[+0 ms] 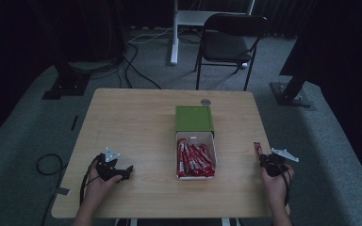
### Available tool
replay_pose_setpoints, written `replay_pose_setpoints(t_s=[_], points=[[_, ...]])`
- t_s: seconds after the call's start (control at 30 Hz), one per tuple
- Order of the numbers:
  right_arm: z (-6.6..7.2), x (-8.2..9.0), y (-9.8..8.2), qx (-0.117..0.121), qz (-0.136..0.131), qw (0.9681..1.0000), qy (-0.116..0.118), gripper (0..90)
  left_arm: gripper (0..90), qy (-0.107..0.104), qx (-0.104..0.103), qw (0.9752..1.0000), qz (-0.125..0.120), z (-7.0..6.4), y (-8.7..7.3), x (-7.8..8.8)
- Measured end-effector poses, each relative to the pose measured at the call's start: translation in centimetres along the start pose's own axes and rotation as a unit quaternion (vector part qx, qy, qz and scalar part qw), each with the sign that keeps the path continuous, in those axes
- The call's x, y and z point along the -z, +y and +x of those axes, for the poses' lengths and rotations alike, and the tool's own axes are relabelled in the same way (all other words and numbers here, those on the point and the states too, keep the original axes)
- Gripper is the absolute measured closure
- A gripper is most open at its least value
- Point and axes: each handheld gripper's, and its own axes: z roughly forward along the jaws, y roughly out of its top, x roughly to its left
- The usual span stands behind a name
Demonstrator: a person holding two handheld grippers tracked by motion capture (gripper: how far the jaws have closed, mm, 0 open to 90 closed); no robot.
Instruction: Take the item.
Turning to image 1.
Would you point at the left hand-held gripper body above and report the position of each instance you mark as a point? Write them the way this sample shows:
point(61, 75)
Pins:
point(106, 166)

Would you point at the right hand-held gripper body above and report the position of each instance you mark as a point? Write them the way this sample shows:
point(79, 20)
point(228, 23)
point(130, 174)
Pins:
point(275, 164)

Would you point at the single red snack stick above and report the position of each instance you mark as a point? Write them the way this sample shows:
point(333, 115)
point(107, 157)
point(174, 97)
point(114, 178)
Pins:
point(258, 148)

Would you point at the white drawer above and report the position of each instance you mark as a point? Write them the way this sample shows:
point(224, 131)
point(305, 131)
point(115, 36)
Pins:
point(198, 135)

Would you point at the green box lid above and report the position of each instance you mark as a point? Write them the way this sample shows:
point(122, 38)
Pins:
point(194, 118)

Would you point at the person's right hand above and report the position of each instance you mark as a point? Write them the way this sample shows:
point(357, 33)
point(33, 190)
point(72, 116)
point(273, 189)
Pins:
point(276, 186)

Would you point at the person's left hand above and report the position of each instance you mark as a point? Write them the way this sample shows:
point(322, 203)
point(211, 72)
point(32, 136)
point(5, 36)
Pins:
point(99, 190)

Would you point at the white table leg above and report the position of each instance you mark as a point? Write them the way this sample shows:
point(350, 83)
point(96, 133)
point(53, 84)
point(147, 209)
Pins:
point(225, 222)
point(133, 222)

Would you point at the grey tape piece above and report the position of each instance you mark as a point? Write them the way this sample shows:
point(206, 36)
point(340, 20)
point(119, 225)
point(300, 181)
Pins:
point(63, 191)

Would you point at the black floor strip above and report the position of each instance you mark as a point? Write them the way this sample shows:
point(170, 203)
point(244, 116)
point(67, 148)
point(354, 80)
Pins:
point(74, 123)

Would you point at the pile of red snack packets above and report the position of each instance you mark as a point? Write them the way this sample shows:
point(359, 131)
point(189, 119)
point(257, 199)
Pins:
point(194, 160)

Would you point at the black slanted stand with base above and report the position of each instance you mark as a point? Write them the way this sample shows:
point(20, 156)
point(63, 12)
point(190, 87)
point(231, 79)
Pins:
point(292, 91)

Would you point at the round grey table grommet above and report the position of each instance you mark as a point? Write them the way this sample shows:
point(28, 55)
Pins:
point(205, 102)

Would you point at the black folding chair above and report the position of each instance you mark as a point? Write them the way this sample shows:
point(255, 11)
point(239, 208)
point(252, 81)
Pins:
point(229, 44)

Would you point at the dark curtain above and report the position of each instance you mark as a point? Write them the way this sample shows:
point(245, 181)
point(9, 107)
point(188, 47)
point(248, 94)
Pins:
point(19, 47)
point(345, 62)

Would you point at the black stand with base plate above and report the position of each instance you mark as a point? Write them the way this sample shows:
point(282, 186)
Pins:
point(67, 81)

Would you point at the white desk frame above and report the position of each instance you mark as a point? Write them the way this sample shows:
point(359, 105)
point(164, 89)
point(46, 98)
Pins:
point(182, 19)

